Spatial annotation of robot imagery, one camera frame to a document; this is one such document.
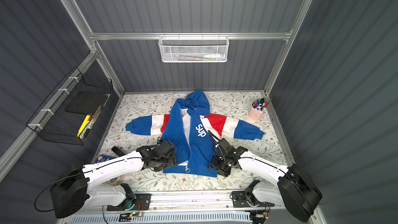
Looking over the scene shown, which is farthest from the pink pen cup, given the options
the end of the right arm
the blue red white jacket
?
the end of the right arm

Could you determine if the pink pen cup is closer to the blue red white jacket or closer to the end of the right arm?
the blue red white jacket

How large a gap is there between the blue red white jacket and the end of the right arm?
0.10 meters

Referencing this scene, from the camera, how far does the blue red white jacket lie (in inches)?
34.0

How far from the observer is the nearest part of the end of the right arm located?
618 millimetres
